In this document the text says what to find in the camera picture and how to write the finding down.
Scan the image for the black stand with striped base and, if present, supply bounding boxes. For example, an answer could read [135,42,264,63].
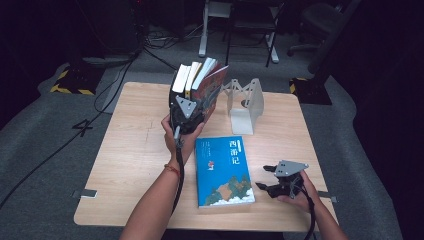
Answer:
[289,0,363,106]

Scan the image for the black metal chair frame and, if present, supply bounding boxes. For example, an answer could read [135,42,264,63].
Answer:
[225,0,285,68]

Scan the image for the white metal bookend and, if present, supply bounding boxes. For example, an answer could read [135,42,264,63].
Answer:
[221,78,265,136]

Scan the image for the black cabinet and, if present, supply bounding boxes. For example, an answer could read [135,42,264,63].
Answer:
[75,0,148,65]

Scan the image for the dark office chair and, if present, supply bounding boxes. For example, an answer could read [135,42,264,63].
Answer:
[286,1,338,58]

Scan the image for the grey metal table bracket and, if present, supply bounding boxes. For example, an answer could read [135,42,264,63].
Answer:
[71,188,99,200]
[317,190,339,204]

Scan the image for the black yellow striped base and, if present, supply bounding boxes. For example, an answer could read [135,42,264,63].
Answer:
[49,64,106,96]

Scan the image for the right hand-held gripper cable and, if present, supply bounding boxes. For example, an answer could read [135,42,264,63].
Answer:
[291,183,317,240]

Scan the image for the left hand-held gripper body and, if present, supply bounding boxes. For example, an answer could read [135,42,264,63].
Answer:
[169,95,205,135]

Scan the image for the black floor cable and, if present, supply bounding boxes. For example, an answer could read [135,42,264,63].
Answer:
[93,56,135,115]
[0,49,145,210]

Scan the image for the yellow cover book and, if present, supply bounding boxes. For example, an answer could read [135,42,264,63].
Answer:
[184,61,203,101]

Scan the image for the white desk leg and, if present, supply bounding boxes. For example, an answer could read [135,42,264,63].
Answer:
[265,31,280,65]
[198,0,232,58]

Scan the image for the hand-held gripper cable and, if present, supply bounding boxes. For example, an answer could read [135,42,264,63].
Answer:
[291,183,317,240]
[172,125,186,215]

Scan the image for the red string bracelet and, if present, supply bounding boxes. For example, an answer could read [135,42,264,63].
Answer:
[163,163,181,177]

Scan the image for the person's left hand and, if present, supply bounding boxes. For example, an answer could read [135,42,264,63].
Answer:
[160,114,206,164]

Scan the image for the red illustrated cover book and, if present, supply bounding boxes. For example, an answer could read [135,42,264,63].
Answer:
[191,64,230,134]

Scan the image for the person's right hand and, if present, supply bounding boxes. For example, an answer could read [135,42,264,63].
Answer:
[276,170,322,214]

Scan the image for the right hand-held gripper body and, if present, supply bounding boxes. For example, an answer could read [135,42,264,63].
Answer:
[266,160,310,199]

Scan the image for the left hand-held gripper cable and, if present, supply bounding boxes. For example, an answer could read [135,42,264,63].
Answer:
[172,125,186,215]

